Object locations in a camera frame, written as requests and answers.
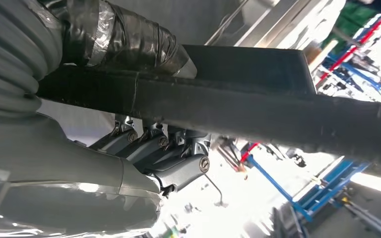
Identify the blue metal rack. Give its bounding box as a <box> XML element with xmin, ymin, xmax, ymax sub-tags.
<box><xmin>241</xmin><ymin>154</ymin><xmax>372</xmax><ymax>224</ymax></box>

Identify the stainless steel workbench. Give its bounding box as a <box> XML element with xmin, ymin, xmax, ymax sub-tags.
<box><xmin>205</xmin><ymin>0</ymin><xmax>347</xmax><ymax>50</ymax></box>

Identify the red barrier belt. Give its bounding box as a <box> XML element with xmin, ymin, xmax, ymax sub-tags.
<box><xmin>240</xmin><ymin>142</ymin><xmax>261</xmax><ymax>164</ymax></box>

